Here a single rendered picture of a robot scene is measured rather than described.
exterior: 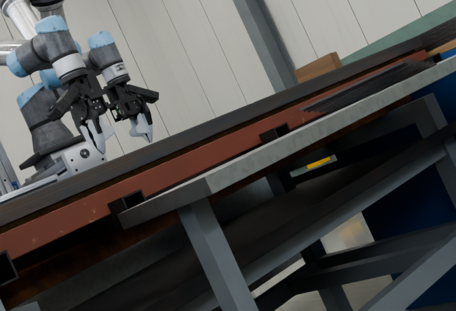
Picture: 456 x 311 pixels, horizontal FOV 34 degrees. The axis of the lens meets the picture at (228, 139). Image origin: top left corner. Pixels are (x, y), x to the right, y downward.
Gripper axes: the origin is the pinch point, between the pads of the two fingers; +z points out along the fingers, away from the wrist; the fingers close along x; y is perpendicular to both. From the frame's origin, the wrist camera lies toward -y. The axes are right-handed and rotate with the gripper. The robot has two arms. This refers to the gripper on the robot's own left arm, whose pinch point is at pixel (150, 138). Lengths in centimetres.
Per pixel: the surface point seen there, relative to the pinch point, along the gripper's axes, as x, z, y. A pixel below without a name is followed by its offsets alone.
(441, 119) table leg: 61, 31, -53
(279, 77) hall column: -570, -57, -723
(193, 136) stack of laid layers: 62, 8, 39
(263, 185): -16, 30, -51
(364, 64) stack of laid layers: 62, 7, -28
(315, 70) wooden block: 52, 4, -21
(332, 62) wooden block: 57, 3, -23
